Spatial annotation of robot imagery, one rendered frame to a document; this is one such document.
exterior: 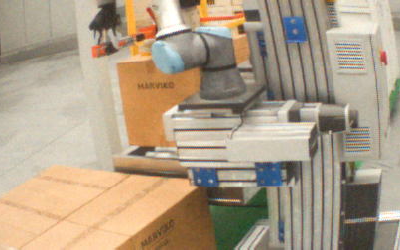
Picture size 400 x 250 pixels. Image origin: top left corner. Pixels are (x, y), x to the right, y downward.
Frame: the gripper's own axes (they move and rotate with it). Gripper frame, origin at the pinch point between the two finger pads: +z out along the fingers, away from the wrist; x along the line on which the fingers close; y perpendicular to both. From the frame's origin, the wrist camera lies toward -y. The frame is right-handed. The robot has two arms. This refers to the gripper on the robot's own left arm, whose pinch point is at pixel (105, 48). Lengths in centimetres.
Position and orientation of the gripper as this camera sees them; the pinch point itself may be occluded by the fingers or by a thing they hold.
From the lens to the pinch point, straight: 235.9
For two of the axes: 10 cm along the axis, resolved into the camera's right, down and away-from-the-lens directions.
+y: 4.8, -3.1, 8.2
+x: -8.7, -0.3, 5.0
